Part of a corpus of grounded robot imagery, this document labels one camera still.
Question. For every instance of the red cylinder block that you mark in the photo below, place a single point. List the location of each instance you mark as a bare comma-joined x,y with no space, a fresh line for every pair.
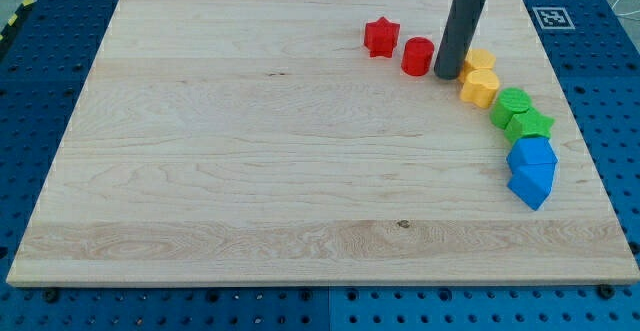
417,56

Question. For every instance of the yellow hexagon block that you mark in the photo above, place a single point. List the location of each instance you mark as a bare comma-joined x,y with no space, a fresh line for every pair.
476,59

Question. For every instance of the light wooden board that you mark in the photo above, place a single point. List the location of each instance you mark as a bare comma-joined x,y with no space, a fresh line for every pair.
249,143

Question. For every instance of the red star block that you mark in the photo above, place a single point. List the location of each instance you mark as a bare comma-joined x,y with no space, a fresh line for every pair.
380,37

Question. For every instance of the yellow heart block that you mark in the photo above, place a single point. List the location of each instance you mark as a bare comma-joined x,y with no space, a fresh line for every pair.
480,88

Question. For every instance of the green cylinder block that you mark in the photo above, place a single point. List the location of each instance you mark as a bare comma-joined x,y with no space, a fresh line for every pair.
510,101

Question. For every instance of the blue pentagon block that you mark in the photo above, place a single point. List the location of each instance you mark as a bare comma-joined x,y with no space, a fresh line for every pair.
531,151

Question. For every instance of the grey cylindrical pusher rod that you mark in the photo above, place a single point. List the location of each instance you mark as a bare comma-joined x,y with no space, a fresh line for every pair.
459,31

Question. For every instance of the green star block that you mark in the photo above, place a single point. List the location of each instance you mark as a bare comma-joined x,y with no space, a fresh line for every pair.
529,124

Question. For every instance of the blue cube block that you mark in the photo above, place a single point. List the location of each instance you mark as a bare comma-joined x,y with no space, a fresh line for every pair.
532,183

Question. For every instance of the white fiducial marker tag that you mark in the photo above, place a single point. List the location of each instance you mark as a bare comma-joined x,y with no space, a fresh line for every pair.
553,18

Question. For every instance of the yellow black hazard tape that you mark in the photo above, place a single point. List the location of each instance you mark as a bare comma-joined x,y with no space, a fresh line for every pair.
16,20

